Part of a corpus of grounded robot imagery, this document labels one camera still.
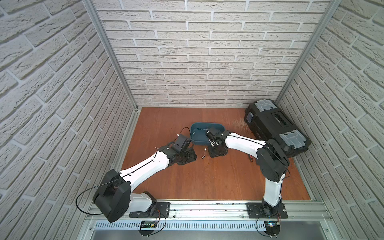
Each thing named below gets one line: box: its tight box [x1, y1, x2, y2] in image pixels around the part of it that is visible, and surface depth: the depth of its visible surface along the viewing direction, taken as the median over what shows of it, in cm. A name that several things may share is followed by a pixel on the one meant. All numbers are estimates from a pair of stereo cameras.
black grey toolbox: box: [244, 99, 311, 157], surface depth 91 cm
